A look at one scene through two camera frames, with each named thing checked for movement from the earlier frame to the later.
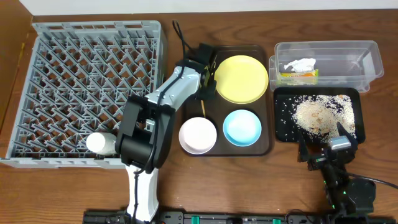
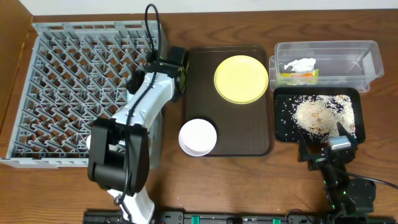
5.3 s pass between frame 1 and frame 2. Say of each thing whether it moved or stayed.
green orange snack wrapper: stayed
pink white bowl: stayed
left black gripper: moved
